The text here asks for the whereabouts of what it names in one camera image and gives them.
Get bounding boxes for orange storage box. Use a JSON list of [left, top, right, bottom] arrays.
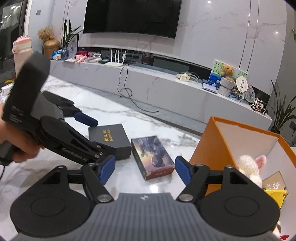
[[190, 116, 295, 197]]

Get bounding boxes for white crochet bunny plush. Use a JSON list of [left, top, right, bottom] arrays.
[[236, 155, 267, 188]]

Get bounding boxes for yellow tape measure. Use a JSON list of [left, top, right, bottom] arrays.
[[263, 189, 287, 209]]

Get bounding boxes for left hand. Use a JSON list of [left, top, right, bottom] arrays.
[[0, 103, 45, 163]]

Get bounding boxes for black flat gift box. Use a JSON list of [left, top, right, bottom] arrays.
[[88, 123, 132, 161]]

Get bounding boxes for picture printed card box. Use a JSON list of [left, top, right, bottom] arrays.
[[131, 136, 175, 181]]

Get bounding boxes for white wifi router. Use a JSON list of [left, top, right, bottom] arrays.
[[105, 49, 126, 67]]

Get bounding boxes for white tv console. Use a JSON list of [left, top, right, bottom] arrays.
[[50, 60, 272, 130]]

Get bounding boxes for gold vase dried flowers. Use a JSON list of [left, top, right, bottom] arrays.
[[38, 26, 61, 60]]

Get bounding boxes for teddy bear in basket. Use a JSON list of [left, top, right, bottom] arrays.
[[218, 64, 235, 97]]

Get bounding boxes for white round paper fan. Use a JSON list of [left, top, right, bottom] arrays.
[[236, 76, 248, 93]]

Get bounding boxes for potted long leaf plant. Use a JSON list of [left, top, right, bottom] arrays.
[[267, 80, 296, 134]]

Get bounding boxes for black power cable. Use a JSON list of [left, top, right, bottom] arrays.
[[116, 63, 160, 114]]

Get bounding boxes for black wall television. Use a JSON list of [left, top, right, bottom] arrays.
[[83, 0, 182, 39]]

